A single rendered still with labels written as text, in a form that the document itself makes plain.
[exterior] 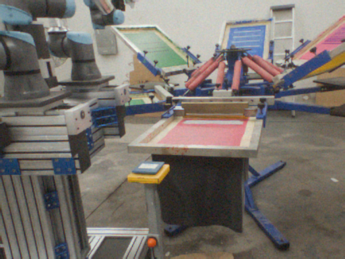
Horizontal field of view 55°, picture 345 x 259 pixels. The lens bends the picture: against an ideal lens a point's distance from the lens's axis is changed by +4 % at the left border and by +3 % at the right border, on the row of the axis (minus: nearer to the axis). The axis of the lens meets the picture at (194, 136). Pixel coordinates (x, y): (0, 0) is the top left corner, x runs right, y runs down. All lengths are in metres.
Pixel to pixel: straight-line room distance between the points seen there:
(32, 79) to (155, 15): 5.18
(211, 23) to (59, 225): 4.89
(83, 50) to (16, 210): 0.83
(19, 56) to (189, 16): 5.06
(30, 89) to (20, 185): 0.56
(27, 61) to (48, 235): 0.87
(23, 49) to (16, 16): 0.29
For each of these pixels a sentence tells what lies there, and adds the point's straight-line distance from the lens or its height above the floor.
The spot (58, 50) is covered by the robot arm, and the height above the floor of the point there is 1.40.
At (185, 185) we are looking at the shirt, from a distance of 1.59.
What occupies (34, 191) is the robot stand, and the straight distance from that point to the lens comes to 1.74.
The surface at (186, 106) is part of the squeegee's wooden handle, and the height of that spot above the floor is 1.04.
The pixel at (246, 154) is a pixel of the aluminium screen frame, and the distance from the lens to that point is 1.36.
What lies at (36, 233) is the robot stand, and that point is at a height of 0.57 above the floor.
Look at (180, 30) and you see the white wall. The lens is 6.25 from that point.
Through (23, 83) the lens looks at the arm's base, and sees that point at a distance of 1.34.
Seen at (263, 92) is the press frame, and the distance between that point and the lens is 2.52.
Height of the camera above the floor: 1.46
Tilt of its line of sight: 18 degrees down
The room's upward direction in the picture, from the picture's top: 3 degrees counter-clockwise
